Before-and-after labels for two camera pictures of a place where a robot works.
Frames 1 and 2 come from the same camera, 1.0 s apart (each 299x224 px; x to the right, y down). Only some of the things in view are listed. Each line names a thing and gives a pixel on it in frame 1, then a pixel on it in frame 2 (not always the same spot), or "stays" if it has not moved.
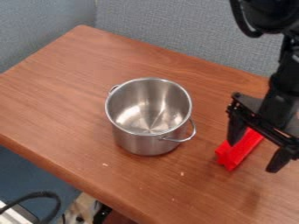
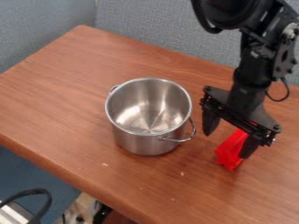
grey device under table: x=16 y=215 stays
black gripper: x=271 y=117 -> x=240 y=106
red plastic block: x=231 y=156 stays
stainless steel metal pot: x=148 y=112 stays
